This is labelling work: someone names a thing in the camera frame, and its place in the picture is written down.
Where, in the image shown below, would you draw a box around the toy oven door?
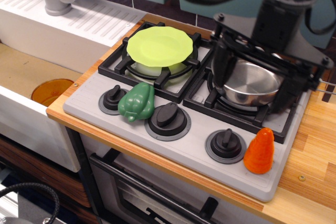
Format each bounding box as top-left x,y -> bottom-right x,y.
88,148 -> 266,223

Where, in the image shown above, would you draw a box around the grey toy stove top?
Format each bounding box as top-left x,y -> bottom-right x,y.
62,71 -> 315,203

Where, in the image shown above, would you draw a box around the orange toy carrot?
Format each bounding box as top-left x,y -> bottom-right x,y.
243,127 -> 275,174

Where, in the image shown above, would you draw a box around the black braided cable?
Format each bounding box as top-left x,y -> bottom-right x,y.
0,182 -> 60,224

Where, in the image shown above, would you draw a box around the stainless steel pan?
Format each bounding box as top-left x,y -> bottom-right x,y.
211,45 -> 336,107

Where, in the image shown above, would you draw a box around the black right burner grate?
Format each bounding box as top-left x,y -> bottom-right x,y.
183,49 -> 311,144

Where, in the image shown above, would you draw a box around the black right stove knob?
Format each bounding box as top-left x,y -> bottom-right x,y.
205,129 -> 247,165

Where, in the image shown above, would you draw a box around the black middle stove knob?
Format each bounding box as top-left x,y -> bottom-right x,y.
144,102 -> 191,142

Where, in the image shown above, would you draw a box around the white toy sink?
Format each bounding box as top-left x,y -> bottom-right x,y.
1,0 -> 144,172

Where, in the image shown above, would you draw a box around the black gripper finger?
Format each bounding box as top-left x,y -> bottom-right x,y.
268,73 -> 311,114
211,40 -> 237,89

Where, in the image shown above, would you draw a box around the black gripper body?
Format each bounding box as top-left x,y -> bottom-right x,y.
212,0 -> 333,81

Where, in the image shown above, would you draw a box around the orange sink drain plug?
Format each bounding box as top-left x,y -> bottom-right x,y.
31,79 -> 74,107

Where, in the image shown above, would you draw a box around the black burner grate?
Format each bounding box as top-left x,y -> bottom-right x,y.
183,49 -> 311,144
98,22 -> 211,103

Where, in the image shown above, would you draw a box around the black left burner grate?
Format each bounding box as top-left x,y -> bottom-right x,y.
98,22 -> 211,103

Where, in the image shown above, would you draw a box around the black stove knob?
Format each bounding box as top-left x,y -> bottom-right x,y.
98,85 -> 128,115
144,102 -> 191,142
205,129 -> 247,165

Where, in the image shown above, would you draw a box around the light green plastic plate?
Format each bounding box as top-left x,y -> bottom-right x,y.
127,26 -> 193,67

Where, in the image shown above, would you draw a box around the black left stove knob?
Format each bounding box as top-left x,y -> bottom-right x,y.
98,85 -> 128,115

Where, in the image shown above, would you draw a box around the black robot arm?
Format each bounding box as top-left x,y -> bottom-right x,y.
212,0 -> 333,113

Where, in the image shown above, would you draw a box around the green toy bell pepper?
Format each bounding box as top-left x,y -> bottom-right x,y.
118,82 -> 155,122

